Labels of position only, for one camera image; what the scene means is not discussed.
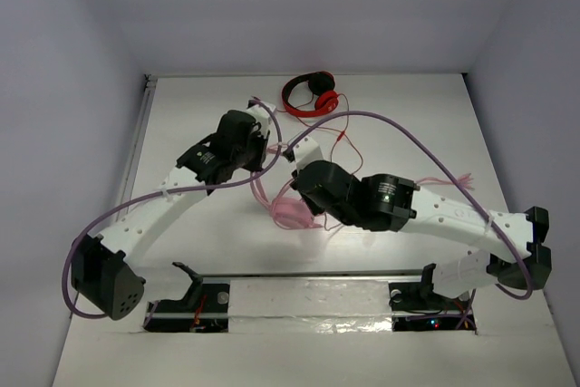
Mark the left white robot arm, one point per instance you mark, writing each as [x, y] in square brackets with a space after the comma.
[100, 265]

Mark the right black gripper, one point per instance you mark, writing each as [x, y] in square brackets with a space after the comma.
[313, 206]

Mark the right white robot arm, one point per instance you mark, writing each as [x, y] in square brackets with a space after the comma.
[509, 249]

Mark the aluminium rail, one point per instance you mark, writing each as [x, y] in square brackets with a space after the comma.
[331, 274]

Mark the red black headphones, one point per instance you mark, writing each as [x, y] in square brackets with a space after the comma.
[322, 87]

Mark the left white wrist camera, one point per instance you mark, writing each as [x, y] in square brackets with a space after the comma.
[262, 111]

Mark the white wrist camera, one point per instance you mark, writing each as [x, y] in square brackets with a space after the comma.
[262, 111]
[303, 150]

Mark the pink headphones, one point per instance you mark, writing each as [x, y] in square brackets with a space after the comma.
[286, 212]

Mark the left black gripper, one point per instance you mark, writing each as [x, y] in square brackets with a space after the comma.
[261, 147]

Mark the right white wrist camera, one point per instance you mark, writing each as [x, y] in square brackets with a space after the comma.
[303, 150]

